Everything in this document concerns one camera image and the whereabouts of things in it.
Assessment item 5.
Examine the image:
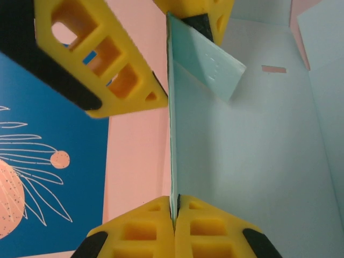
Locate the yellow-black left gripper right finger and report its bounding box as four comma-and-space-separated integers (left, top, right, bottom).
174, 193, 282, 258

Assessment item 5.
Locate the mint green paper box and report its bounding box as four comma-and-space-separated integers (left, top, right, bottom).
166, 0, 344, 258

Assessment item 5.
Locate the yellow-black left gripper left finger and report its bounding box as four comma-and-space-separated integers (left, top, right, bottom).
70, 195, 176, 258

